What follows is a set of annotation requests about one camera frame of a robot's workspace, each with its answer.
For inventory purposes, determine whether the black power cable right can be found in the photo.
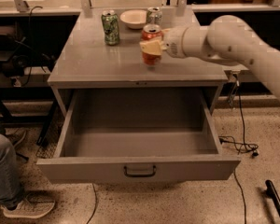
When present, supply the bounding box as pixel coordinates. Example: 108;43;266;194
218;73;259;224

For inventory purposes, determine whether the black machinery at left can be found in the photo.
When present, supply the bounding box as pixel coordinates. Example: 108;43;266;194
0;6;58;89

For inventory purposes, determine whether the grey metal cabinet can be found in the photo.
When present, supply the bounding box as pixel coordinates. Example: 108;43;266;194
49;8;227;108

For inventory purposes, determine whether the black drawer handle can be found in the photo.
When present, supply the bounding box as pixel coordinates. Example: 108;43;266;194
123;165;157;178

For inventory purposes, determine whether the red coke can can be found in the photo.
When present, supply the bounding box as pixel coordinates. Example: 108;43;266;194
140;24;163;65

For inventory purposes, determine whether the person leg in jeans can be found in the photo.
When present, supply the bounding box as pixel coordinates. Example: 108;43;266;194
0;122;24;210

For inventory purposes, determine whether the black cable under drawer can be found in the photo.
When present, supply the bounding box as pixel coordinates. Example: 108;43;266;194
86;183;99;224

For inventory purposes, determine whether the white bowl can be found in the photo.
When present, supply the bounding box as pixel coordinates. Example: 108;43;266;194
120;9;147;30

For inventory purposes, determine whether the black bar on floor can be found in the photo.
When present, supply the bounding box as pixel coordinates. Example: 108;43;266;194
265;180;280;217

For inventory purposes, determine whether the white green soda can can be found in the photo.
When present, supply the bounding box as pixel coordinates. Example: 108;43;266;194
147;7;162;25

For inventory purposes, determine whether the grey open top drawer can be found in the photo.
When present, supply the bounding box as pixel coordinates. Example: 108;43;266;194
37;88;240;183

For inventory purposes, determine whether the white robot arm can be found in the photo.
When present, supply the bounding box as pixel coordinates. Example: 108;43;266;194
140;15;280;102

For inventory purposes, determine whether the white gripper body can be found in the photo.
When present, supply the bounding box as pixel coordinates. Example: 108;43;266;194
163;27;187;58

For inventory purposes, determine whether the grey sneaker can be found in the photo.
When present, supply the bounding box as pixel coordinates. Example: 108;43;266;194
1;192;55;219

